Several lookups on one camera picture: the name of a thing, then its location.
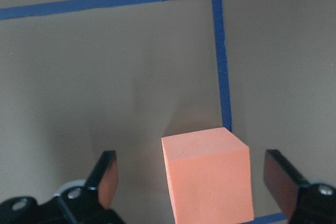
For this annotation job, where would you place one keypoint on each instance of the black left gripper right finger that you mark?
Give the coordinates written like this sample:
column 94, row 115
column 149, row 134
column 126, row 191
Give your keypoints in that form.
column 300, row 200

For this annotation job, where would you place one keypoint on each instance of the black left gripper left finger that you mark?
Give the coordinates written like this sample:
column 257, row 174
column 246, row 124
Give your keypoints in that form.
column 90, row 200

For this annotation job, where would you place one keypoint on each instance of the orange foam cube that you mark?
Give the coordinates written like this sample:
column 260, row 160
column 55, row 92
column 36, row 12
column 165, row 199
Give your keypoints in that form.
column 208, row 176

